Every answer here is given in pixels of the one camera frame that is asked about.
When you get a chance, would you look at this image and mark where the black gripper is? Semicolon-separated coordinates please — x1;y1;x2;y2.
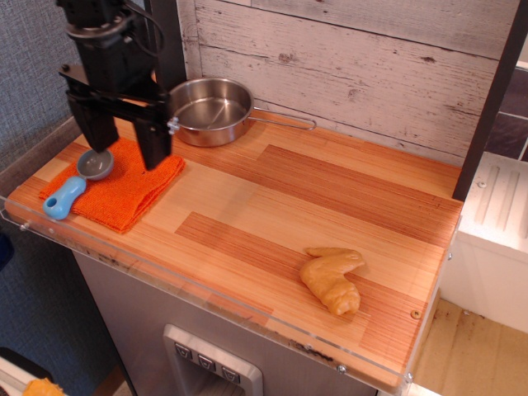
60;31;172;171

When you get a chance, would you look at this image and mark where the clear acrylic edge guard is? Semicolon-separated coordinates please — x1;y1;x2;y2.
5;188;461;394

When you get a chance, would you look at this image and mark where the grey toy fridge cabinet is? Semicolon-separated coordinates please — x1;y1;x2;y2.
74;253;376;395

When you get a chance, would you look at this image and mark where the toy chicken wing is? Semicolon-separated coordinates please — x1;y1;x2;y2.
299;247;365;316

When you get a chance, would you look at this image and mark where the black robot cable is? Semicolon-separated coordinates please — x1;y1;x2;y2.
123;0;165;59

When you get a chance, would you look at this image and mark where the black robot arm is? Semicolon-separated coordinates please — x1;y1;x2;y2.
57;1;172;171

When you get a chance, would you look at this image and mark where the dark right frame post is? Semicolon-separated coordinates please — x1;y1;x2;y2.
452;0;527;201

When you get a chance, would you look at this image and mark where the yellow object bottom left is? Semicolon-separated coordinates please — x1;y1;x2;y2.
22;379;65;396

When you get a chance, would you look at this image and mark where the blue handled grey spoon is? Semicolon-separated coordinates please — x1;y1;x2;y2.
42;149;114;220

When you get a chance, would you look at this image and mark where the small steel pot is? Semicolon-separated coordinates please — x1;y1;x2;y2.
167;78;317;148

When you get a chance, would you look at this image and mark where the white toy sink unit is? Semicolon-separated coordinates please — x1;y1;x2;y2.
440;153;527;332

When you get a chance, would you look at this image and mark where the orange folded cloth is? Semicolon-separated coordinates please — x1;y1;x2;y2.
40;138;186;233

